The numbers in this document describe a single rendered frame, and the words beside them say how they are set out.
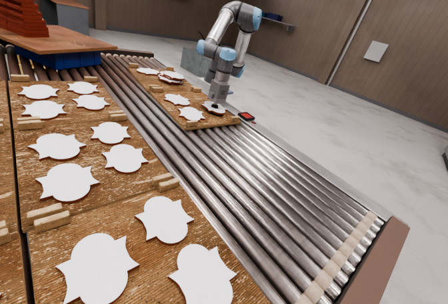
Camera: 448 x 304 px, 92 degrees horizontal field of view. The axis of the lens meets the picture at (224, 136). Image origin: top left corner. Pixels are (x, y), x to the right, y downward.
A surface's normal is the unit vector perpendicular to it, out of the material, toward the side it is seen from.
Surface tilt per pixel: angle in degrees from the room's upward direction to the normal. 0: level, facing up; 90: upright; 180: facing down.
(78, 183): 0
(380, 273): 0
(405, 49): 90
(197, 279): 0
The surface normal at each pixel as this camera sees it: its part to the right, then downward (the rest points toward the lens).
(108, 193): 0.25, -0.84
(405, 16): -0.65, 0.22
